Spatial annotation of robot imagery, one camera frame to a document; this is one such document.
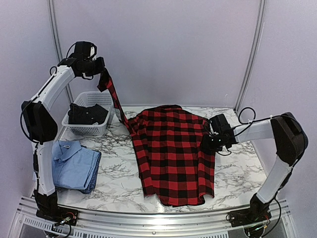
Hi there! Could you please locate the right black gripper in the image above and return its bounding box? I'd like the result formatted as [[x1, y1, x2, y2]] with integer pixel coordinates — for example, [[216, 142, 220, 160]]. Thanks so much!
[[200, 133, 226, 152]]

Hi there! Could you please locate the right aluminium corner post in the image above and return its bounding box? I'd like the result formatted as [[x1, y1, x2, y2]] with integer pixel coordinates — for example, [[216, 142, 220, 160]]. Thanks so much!
[[234, 0, 267, 112]]

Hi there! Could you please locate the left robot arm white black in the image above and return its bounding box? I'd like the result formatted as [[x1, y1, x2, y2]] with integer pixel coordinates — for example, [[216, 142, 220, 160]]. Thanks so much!
[[20, 57, 105, 221]]

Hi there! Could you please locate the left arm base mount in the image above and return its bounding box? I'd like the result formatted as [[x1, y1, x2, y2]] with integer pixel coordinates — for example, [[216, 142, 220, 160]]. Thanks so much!
[[36, 206, 79, 226]]

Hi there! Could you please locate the aluminium front rail frame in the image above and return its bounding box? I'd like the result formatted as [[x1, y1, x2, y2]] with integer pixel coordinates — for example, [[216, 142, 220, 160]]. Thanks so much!
[[8, 197, 298, 238]]

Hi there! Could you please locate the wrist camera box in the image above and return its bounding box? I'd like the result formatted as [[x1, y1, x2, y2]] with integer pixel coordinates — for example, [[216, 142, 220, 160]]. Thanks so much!
[[73, 41, 97, 60], [210, 114, 232, 134]]

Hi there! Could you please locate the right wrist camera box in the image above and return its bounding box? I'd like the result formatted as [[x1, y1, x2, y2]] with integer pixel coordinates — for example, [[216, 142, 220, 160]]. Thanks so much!
[[210, 114, 232, 134]]

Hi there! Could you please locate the red black plaid shirt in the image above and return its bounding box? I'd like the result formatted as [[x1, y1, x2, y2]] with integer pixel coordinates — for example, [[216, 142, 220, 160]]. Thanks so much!
[[97, 69, 215, 207]]

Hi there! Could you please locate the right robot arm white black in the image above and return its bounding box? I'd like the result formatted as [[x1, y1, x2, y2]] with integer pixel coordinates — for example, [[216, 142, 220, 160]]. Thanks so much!
[[201, 112, 308, 222]]

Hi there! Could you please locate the aluminium corner post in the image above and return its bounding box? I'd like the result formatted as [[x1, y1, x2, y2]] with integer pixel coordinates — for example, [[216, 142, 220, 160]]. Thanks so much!
[[234, 0, 267, 112], [47, 0, 74, 104]]

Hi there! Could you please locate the left aluminium corner post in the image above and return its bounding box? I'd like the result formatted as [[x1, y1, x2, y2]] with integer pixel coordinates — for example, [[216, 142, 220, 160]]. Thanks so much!
[[47, 0, 74, 104]]

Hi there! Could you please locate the black shirt in basket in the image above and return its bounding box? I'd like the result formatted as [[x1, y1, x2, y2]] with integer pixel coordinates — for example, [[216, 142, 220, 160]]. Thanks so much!
[[67, 103, 108, 125]]

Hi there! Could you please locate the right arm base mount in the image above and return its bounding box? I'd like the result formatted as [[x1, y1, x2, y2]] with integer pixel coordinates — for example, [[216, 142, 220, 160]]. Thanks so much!
[[226, 208, 272, 227]]

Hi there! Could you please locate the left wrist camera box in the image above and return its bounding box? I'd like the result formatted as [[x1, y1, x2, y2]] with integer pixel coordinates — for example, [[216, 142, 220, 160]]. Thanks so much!
[[73, 41, 97, 60]]

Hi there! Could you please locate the folded light blue shirt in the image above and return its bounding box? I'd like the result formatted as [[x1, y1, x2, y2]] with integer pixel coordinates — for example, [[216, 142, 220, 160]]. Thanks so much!
[[52, 140, 102, 191]]

